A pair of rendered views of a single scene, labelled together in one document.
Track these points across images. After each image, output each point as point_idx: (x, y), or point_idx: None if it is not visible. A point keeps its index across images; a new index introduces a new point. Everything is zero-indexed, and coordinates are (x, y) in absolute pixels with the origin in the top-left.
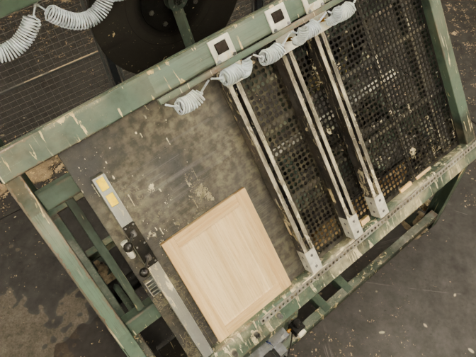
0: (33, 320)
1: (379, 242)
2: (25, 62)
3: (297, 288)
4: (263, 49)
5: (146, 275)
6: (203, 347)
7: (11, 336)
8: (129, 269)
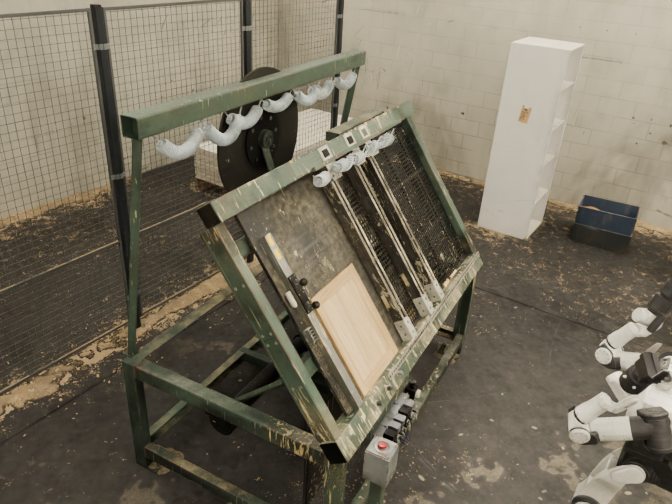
0: None
1: (424, 372)
2: None
3: (405, 351)
4: (352, 154)
5: (319, 305)
6: (356, 395)
7: None
8: (193, 448)
